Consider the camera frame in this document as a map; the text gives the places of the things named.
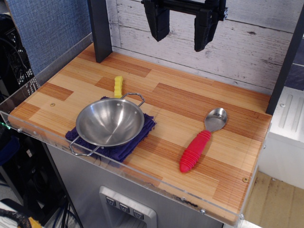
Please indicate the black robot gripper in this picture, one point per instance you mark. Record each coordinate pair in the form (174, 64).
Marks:
(208, 14)

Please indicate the stainless steel two-handled bowl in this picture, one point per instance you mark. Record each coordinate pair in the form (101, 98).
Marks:
(110, 122)

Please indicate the yellow ridged plastic piece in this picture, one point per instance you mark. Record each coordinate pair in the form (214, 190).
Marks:
(118, 83)

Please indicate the purple folded towel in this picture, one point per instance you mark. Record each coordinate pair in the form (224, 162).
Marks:
(118, 153)

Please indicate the white ribbed appliance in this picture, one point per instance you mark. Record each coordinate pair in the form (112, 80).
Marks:
(282, 155)

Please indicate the black plastic crate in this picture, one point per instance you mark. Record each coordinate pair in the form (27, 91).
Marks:
(15, 69)

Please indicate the stainless toy fridge cabinet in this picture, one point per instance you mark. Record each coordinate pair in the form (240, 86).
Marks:
(83, 176)

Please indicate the grey dispenser button panel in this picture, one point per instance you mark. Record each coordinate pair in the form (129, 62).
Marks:
(123, 212)

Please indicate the clear acrylic table guard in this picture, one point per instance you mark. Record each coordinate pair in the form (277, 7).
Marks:
(196, 163)

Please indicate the dark left support post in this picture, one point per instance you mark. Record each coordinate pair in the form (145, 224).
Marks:
(100, 29)

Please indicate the dark support post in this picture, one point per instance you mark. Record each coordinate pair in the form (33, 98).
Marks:
(287, 63)
(100, 29)

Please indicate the red-handled metal spoon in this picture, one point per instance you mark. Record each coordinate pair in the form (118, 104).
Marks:
(214, 121)

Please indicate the dark right support post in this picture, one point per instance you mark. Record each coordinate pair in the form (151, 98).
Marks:
(287, 63)

